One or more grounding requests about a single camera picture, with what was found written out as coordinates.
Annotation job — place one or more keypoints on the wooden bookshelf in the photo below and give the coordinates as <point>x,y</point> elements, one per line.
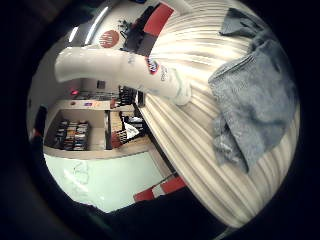
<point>96,128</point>

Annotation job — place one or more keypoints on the red and white chair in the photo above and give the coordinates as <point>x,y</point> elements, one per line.
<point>160,189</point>

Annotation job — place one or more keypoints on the white plastic bottle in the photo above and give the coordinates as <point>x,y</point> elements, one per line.
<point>110,68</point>

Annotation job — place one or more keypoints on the row of books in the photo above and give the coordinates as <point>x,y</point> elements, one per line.
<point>72,135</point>

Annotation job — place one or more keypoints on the blue-grey towel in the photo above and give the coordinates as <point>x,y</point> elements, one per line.
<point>256,100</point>

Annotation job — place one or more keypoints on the round red wall sign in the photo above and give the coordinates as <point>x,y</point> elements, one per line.
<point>109,38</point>

